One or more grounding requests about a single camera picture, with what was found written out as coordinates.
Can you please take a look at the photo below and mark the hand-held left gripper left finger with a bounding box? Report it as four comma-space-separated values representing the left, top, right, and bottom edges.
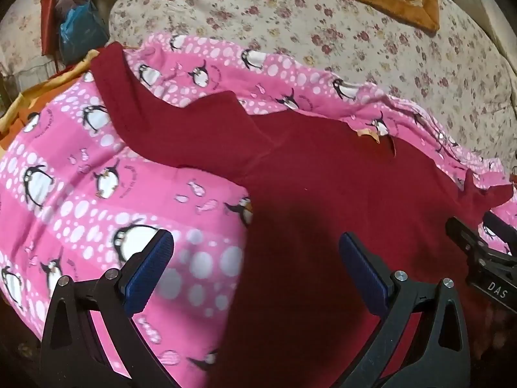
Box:
39, 228, 190, 388

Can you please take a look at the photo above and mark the blue plastic bag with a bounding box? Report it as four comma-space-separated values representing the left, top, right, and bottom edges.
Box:
60, 0, 110, 65

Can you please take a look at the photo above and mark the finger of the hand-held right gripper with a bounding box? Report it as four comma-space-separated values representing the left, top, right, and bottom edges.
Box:
446, 216, 492, 260
482, 210, 517, 252

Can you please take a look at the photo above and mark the pink penguin print blanket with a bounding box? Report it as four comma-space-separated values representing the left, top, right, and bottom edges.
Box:
0, 32, 517, 388

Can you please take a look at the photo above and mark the floral pillow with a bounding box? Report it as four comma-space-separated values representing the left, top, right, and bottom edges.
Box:
0, 0, 57, 85

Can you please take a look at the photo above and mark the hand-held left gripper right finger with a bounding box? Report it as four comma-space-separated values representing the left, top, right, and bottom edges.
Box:
338, 232, 472, 388

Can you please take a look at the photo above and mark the yellow orange cloth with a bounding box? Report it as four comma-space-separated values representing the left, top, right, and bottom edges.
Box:
0, 48, 100, 146

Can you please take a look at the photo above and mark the dark red garment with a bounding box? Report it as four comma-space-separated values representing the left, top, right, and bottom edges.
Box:
90, 41, 513, 388

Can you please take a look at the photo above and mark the floral bed sheet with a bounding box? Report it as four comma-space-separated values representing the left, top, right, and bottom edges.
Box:
109, 0, 517, 170

